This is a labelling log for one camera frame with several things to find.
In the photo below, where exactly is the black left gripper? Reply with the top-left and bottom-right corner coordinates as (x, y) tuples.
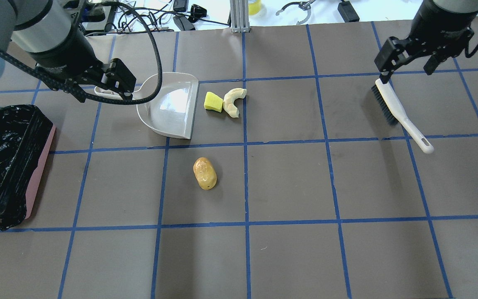
(64, 58), (136, 103)

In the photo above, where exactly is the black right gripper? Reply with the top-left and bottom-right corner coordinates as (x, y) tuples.
(374, 28), (474, 83)

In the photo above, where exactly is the white plastic dustpan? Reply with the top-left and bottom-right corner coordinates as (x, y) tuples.
(94, 72), (200, 140)

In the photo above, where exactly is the white hand brush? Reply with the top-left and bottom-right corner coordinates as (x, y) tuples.
(371, 79), (434, 154)

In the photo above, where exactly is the yellow sponge piece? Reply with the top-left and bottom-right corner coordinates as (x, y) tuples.
(204, 91), (224, 113)

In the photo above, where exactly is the pale curved peel piece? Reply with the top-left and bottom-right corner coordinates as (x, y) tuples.
(223, 88), (247, 118)

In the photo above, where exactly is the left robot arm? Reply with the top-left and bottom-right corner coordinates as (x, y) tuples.
(0, 0), (135, 105)

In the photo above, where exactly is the pink bin with black bag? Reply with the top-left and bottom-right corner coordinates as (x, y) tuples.
(0, 105), (54, 231)

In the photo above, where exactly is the black power adapter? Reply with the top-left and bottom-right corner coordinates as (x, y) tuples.
(337, 0), (360, 23)

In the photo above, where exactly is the orange potato toy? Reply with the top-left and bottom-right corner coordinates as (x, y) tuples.
(192, 157), (217, 190)

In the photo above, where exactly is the spare black gripper claw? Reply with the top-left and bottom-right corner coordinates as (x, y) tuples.
(276, 0), (316, 25)

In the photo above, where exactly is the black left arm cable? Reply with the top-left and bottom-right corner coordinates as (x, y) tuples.
(0, 1), (163, 105)

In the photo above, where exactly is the aluminium frame post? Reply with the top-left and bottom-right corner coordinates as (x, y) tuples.
(229, 0), (251, 33)

